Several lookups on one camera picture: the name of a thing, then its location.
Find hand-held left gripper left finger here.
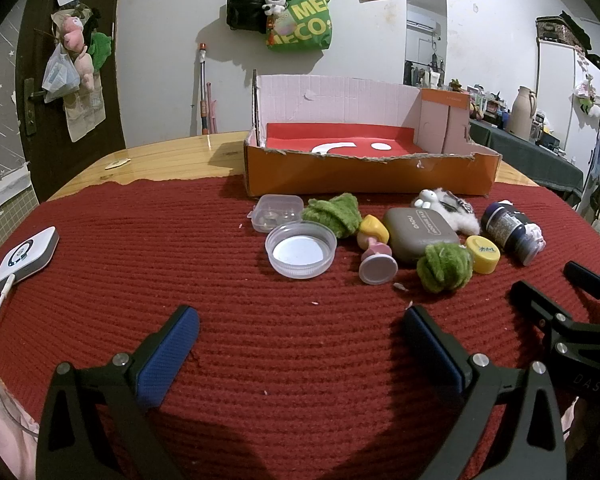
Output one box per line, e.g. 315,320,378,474
35,305,201,480

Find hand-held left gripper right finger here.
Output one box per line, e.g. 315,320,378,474
401,305,567,480

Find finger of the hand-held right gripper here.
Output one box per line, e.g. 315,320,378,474
564,260,600,311
511,280,581,346

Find yellow bottle cap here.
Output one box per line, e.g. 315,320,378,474
465,235,501,275

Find dark blue labelled bottle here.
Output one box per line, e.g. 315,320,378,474
481,201,538,267

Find green fuzzy ball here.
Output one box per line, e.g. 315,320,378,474
302,192,363,238
416,241,476,293

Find yellow pink mushroom toy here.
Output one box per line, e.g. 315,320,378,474
356,214,399,286

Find white plush bunny keychain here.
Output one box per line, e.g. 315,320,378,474
411,187,481,236

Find grey eye shadow case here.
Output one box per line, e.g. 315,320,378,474
382,207,462,264

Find clear round plastic lid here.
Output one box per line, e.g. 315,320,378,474
265,221,338,280

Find small clear plastic box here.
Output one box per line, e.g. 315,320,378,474
246,194,304,233

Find orange cardboard box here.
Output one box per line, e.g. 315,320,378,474
243,71,503,198

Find red knitted mat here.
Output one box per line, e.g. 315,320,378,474
0,176,600,480

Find dark green covered side table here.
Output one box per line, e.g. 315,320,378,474
467,119,585,206

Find white rounded square device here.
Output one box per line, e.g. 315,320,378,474
0,226,61,291

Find beige thermos jug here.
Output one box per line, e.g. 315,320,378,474
510,85,538,142

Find white artificial flower garland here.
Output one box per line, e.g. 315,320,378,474
571,52,600,121

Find white cabinet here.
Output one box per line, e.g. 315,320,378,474
535,12,600,161

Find row of small cosmetic items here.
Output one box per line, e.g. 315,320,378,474
447,79,511,128

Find pink sticks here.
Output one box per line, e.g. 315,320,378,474
206,81,220,133

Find dark patterned bag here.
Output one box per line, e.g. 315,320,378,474
536,10,593,51

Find dark brown door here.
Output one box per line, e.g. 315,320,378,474
17,0,127,201

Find beige hanging organizer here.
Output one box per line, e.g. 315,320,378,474
50,7,106,143

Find silver orange mop stick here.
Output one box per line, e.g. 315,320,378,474
196,42,212,136

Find translucent plastic bag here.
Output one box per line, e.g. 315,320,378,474
41,45,82,103

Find green plush toy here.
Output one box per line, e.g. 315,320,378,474
89,31,113,71

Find pink plush toy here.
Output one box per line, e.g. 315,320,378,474
60,15,96,91

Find green tote bag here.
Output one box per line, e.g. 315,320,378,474
266,0,333,52

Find white cable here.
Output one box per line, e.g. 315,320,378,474
0,274,41,438

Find brass door handle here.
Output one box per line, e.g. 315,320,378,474
22,77,48,136

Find wall mirror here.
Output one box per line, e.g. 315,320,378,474
404,0,448,86

